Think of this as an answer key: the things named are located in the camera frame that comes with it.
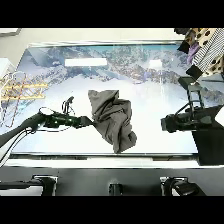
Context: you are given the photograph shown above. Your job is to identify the striped black white garment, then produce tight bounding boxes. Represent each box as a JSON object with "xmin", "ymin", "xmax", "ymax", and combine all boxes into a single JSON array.
[{"xmin": 191, "ymin": 29, "xmax": 224, "ymax": 73}]

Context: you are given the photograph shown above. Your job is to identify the purple garment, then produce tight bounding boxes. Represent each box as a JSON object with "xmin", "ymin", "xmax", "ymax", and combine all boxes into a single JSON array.
[{"xmin": 186, "ymin": 42, "xmax": 202, "ymax": 65}]

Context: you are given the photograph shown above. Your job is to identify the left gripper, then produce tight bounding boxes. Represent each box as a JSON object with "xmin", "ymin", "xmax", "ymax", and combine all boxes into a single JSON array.
[{"xmin": 44, "ymin": 112, "xmax": 83, "ymax": 130}]

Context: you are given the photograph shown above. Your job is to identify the silver frame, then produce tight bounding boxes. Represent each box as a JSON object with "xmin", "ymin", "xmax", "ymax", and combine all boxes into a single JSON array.
[{"xmin": 0, "ymin": 153, "xmax": 224, "ymax": 197}]

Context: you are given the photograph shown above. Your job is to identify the grey garment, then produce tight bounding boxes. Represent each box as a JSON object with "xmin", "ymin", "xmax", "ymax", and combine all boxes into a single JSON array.
[{"xmin": 87, "ymin": 88, "xmax": 138, "ymax": 155}]

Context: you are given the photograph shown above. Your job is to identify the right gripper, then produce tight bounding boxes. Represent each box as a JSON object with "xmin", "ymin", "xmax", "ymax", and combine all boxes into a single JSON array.
[{"xmin": 160, "ymin": 113, "xmax": 184, "ymax": 133}]

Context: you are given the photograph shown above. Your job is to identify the black cable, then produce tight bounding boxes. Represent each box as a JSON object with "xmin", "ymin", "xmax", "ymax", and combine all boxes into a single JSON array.
[{"xmin": 38, "ymin": 106, "xmax": 57, "ymax": 117}]

